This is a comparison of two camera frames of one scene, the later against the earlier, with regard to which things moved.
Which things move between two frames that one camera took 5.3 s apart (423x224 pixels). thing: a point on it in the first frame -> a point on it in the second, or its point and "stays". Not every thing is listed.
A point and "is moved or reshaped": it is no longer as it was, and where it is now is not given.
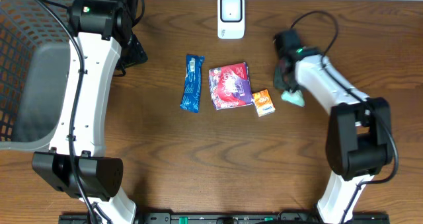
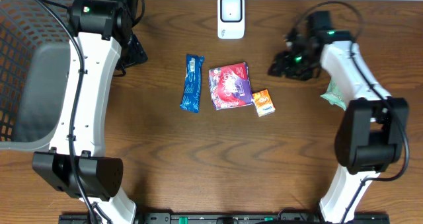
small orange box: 264,103 stays
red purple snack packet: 230,86 stays
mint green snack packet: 296,97 is moved or reshaped
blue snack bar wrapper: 191,96 stays
